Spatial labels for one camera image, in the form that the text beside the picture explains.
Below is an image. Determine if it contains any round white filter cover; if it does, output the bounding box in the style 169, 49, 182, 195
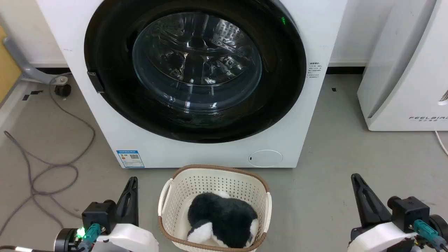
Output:
248, 150, 283, 168

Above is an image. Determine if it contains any white air purifier appliance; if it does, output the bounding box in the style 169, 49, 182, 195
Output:
357, 0, 448, 132

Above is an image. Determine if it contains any light wooden board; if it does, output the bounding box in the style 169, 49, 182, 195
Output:
0, 25, 23, 104

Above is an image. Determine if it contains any black and white plush toy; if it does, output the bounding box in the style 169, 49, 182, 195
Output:
187, 192, 260, 249

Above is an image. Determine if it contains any black plastic handle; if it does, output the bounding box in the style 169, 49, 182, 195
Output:
87, 71, 105, 94

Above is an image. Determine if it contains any grey floor cable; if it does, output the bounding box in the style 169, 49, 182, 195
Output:
0, 83, 96, 236

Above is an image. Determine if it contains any grey table leg with caster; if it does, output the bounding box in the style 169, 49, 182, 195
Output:
3, 36, 72, 97

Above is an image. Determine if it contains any teal right camera cable plug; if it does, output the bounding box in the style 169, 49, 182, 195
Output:
413, 219, 447, 250

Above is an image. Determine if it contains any white power cable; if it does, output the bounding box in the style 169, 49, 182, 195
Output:
435, 131, 448, 156

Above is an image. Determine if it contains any blue energy label sticker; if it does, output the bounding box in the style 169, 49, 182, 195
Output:
116, 150, 145, 168

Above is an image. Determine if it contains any teal left camera cable plug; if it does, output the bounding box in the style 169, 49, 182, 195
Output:
83, 224, 103, 247

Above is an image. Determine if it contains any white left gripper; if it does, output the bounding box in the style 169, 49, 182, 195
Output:
92, 177, 159, 252

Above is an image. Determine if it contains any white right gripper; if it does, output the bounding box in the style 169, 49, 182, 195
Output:
347, 173, 418, 252

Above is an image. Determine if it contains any white front-load washing machine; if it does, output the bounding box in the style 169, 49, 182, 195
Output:
36, 0, 348, 169

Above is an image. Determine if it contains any black round glass washer door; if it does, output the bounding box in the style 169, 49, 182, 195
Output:
84, 0, 307, 144

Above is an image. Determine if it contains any cream perforated laundry basket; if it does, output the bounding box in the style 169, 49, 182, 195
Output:
157, 164, 272, 252

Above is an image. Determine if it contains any teal camera cable plug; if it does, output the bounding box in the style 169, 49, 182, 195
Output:
83, 224, 103, 247
413, 219, 447, 250

